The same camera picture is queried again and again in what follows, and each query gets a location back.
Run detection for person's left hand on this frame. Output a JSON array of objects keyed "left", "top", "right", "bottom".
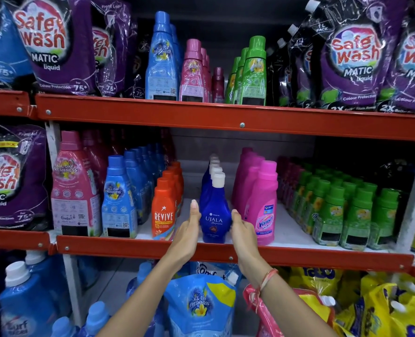
[{"left": 164, "top": 199, "right": 202, "bottom": 270}]

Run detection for person's right hand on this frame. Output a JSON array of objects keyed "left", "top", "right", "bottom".
[{"left": 230, "top": 209, "right": 272, "bottom": 280}]

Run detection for pale blue capped bottle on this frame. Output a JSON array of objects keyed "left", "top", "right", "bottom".
[
  {"left": 126, "top": 261, "right": 166, "bottom": 337},
  {"left": 79, "top": 300, "right": 111, "bottom": 337},
  {"left": 51, "top": 316, "right": 76, "bottom": 337}
]

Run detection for row of light blue bottles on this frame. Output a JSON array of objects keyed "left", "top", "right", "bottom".
[{"left": 101, "top": 143, "right": 167, "bottom": 239}]

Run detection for row of maroon bottles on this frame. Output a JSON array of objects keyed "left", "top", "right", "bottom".
[{"left": 276, "top": 156, "right": 304, "bottom": 209}]

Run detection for rows of green bottles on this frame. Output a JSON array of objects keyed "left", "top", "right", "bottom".
[{"left": 287, "top": 164, "right": 401, "bottom": 251}]

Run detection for large pink softener bottle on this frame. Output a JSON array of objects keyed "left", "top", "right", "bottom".
[
  {"left": 51, "top": 131, "right": 103, "bottom": 237},
  {"left": 81, "top": 129, "right": 109, "bottom": 197}
]

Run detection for red metal shelf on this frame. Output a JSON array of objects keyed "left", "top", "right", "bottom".
[
  {"left": 34, "top": 0, "right": 415, "bottom": 337},
  {"left": 0, "top": 89, "right": 57, "bottom": 256}
]

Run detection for small maroon bottle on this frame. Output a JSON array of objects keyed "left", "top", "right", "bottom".
[{"left": 212, "top": 67, "right": 226, "bottom": 104}]

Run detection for green softener bottle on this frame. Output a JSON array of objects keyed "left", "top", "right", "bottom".
[
  {"left": 232, "top": 47, "right": 249, "bottom": 105},
  {"left": 238, "top": 35, "right": 267, "bottom": 106},
  {"left": 224, "top": 56, "right": 241, "bottom": 104}
]

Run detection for small pink softener bottle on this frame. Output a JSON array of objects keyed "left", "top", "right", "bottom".
[
  {"left": 200, "top": 48, "right": 211, "bottom": 103},
  {"left": 179, "top": 39, "right": 205, "bottom": 103}
]

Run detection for light blue softener bottle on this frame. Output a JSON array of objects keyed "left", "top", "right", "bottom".
[
  {"left": 170, "top": 24, "right": 185, "bottom": 73},
  {"left": 145, "top": 11, "right": 180, "bottom": 101}
]

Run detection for person's right forearm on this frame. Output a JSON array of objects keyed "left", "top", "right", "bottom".
[{"left": 255, "top": 273, "right": 338, "bottom": 337}]

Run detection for person's left forearm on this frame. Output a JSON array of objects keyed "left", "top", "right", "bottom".
[{"left": 96, "top": 257, "right": 191, "bottom": 337}]

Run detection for white shelf upright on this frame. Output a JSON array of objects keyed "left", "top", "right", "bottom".
[
  {"left": 45, "top": 121, "right": 86, "bottom": 327},
  {"left": 395, "top": 143, "right": 415, "bottom": 255}
]

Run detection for white blue softener pouch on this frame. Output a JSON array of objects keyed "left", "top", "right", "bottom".
[{"left": 189, "top": 261, "right": 243, "bottom": 282}]

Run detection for blue yellow softener pouch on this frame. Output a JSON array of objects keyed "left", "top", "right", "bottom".
[{"left": 163, "top": 271, "right": 240, "bottom": 337}]

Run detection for pink softener pouch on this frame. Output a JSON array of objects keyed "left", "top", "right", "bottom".
[{"left": 243, "top": 284, "right": 336, "bottom": 337}]

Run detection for large blue detergent jug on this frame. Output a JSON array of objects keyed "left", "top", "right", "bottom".
[
  {"left": 0, "top": 261, "right": 59, "bottom": 337},
  {"left": 24, "top": 250, "right": 71, "bottom": 316}
]

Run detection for purple detergent pouch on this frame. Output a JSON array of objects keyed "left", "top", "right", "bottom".
[
  {"left": 272, "top": 37, "right": 299, "bottom": 106},
  {"left": 305, "top": 0, "right": 410, "bottom": 111},
  {"left": 123, "top": 17, "right": 150, "bottom": 99},
  {"left": 90, "top": 0, "right": 133, "bottom": 98},
  {"left": 287, "top": 24, "right": 322, "bottom": 109},
  {"left": 376, "top": 7, "right": 415, "bottom": 115},
  {"left": 0, "top": 124, "right": 52, "bottom": 231},
  {"left": 3, "top": 0, "right": 97, "bottom": 96}
]

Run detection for blue detergent pouch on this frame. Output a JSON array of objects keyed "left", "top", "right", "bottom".
[{"left": 0, "top": 0, "right": 34, "bottom": 89}]

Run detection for red thread bracelet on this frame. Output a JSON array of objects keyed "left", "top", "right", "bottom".
[{"left": 248, "top": 268, "right": 279, "bottom": 313}]

